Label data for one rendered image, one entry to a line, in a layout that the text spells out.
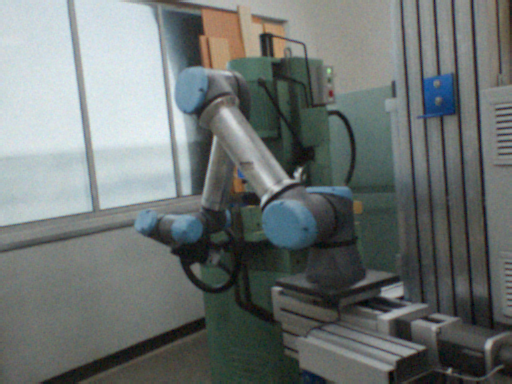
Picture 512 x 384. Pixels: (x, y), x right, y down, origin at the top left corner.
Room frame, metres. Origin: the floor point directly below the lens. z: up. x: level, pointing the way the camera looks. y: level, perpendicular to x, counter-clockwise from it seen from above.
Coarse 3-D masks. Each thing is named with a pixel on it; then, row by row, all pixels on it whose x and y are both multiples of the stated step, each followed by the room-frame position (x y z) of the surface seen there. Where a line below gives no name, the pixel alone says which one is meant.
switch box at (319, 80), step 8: (312, 72) 2.33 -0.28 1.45; (320, 72) 2.31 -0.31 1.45; (312, 80) 2.34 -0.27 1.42; (320, 80) 2.31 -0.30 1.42; (312, 88) 2.34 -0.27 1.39; (320, 88) 2.31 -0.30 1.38; (328, 88) 2.34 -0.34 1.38; (320, 96) 2.32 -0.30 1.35; (328, 96) 2.33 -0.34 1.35; (320, 104) 2.35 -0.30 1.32; (328, 104) 2.40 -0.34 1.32
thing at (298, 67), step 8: (296, 56) 2.28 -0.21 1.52; (296, 64) 2.27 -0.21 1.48; (304, 64) 2.32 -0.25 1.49; (312, 64) 2.37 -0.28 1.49; (320, 64) 2.42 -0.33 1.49; (296, 72) 2.28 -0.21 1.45; (304, 72) 2.31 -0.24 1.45; (304, 80) 2.31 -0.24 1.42; (296, 88) 2.28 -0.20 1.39; (296, 96) 2.28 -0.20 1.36; (304, 96) 2.30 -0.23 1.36; (296, 104) 2.28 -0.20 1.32; (304, 104) 2.29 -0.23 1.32; (296, 112) 2.28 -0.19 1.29; (296, 120) 2.29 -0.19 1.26; (296, 128) 2.29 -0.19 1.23; (328, 144) 2.43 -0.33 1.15; (320, 152) 2.37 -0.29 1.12; (328, 152) 2.43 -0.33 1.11; (320, 160) 2.37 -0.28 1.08; (328, 160) 2.42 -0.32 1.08
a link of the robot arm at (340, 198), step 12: (312, 192) 1.33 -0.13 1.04; (324, 192) 1.32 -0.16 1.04; (336, 192) 1.32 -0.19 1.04; (348, 192) 1.34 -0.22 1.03; (336, 204) 1.30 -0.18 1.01; (348, 204) 1.33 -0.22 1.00; (336, 216) 1.29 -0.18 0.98; (348, 216) 1.33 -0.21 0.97; (336, 228) 1.30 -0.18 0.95; (348, 228) 1.33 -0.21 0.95; (324, 240) 1.32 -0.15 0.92; (336, 240) 1.32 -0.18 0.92; (348, 240) 1.33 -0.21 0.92
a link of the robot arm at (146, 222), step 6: (144, 210) 1.57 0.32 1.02; (150, 210) 1.56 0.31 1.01; (138, 216) 1.57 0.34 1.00; (144, 216) 1.56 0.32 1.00; (150, 216) 1.54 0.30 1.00; (156, 216) 1.55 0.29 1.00; (138, 222) 1.56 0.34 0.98; (144, 222) 1.54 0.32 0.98; (150, 222) 1.53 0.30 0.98; (156, 222) 1.54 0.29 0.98; (138, 228) 1.55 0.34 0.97; (144, 228) 1.53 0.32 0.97; (150, 228) 1.54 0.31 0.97; (144, 234) 1.55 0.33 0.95; (150, 234) 1.55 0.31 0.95; (156, 234) 1.54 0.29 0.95; (156, 240) 1.59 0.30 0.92; (162, 240) 1.59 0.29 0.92
